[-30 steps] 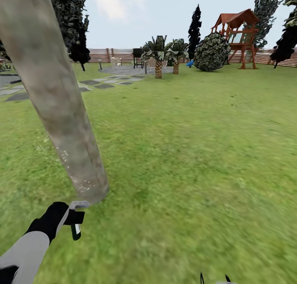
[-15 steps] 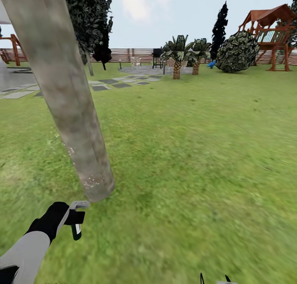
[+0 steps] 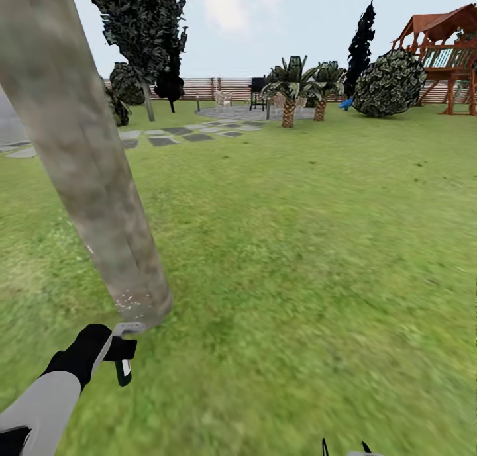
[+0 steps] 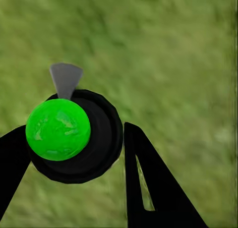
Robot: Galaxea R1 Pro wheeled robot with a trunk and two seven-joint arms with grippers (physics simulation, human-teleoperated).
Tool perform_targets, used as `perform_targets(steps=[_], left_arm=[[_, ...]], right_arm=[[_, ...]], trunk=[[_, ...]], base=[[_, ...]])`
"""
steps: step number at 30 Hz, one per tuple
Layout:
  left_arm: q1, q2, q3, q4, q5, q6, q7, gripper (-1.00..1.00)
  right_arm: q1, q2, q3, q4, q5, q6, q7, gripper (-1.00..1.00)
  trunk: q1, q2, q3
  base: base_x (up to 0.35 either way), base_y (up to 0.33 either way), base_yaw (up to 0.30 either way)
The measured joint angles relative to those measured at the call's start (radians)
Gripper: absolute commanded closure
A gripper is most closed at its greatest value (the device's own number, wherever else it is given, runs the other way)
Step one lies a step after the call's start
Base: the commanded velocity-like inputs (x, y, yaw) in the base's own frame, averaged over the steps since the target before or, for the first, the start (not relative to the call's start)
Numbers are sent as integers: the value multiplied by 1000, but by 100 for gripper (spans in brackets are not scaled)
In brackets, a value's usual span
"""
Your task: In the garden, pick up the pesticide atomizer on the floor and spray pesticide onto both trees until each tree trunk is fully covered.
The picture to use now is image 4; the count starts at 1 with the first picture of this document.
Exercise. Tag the pesticide atomizer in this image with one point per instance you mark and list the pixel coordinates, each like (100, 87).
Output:
(76, 135)

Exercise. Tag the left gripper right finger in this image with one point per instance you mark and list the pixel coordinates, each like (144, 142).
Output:
(173, 209)

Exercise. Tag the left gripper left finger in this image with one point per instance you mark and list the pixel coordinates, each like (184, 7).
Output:
(14, 161)

